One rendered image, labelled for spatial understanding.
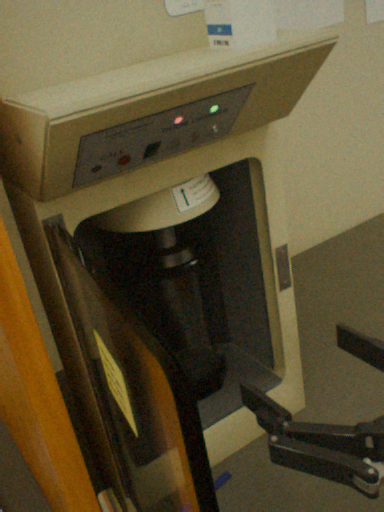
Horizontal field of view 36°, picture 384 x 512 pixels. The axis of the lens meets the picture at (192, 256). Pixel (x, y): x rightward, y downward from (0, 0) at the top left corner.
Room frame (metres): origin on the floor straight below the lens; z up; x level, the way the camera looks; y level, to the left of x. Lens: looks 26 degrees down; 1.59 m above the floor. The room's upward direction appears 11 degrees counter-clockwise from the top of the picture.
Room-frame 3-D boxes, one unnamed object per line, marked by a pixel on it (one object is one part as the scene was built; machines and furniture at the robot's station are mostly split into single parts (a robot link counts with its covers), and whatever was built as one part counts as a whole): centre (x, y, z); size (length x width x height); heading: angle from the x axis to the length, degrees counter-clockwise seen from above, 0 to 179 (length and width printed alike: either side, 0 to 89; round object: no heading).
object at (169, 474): (0.41, 0.08, 1.19); 0.30 x 0.01 x 0.40; 21
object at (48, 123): (0.59, -0.02, 1.46); 0.32 x 0.11 x 0.10; 119
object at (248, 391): (0.44, -0.04, 1.20); 0.07 x 0.01 x 0.03; 29
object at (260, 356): (0.75, 0.07, 1.19); 0.26 x 0.24 x 0.35; 119
